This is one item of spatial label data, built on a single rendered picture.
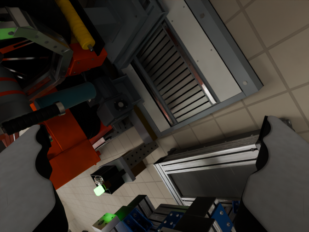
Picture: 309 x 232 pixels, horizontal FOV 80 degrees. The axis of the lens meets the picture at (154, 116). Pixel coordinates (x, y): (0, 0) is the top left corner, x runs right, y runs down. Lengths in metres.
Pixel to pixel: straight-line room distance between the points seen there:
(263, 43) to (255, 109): 0.31
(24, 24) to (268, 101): 0.97
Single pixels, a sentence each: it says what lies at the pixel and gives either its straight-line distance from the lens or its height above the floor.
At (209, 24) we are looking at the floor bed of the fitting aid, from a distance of 0.95.
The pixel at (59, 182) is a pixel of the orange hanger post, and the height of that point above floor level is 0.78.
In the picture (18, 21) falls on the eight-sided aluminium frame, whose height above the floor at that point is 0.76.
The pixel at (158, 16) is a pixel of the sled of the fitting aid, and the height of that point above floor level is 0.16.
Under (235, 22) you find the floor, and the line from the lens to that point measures 0.99.
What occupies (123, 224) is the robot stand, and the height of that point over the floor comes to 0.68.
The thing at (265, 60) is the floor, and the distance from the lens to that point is 0.98.
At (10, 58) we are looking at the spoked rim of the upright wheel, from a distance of 0.92.
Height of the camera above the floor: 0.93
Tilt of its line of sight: 40 degrees down
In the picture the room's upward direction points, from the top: 122 degrees counter-clockwise
